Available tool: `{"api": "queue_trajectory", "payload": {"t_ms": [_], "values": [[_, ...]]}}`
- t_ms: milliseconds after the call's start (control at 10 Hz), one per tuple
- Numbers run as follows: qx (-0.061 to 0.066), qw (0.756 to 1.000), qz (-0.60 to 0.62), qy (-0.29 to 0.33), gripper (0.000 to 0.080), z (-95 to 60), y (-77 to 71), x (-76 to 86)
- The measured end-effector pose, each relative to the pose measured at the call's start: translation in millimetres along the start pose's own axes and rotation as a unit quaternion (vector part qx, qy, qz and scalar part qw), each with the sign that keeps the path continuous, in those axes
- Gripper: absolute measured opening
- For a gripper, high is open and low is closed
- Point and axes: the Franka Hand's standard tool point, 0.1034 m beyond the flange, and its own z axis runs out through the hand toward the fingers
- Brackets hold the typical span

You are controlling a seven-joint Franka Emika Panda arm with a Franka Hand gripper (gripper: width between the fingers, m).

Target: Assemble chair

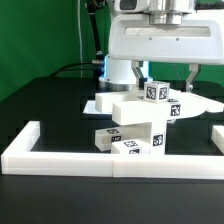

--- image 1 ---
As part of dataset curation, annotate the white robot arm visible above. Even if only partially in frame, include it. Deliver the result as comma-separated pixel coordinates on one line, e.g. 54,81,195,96
86,0,224,92

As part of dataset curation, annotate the black cable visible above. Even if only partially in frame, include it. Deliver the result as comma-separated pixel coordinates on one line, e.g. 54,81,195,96
49,60,105,78

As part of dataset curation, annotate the white chair back frame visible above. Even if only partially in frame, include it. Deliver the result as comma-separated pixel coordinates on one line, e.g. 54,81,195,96
95,90,224,126

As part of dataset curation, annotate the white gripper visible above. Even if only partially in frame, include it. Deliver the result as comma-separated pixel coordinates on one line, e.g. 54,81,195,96
108,0,224,92

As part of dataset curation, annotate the white sheet with markers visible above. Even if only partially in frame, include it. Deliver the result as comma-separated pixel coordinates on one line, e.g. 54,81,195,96
83,100,98,114

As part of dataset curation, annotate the white U-shaped fence frame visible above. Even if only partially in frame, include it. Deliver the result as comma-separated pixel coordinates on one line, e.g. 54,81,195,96
1,121,224,180

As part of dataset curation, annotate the white cable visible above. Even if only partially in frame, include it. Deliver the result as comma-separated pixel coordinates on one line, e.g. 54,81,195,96
77,0,84,79

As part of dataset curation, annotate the white chair seat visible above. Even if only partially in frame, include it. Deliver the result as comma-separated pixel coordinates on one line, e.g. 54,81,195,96
126,120,167,155

